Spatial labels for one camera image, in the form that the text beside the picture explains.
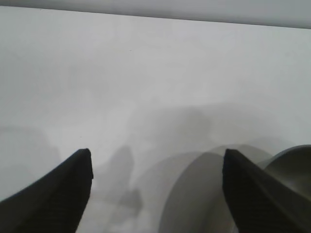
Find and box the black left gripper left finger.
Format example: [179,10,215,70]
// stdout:
[0,148,94,233]

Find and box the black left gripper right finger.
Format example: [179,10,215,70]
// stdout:
[222,148,311,233]

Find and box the stainless steel mixing bowl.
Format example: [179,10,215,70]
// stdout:
[157,144,311,233]

